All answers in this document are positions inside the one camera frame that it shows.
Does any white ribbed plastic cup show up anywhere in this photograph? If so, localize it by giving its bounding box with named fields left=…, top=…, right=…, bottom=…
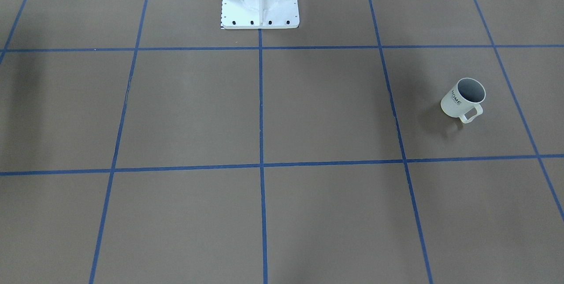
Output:
left=440, top=78, right=486, bottom=124

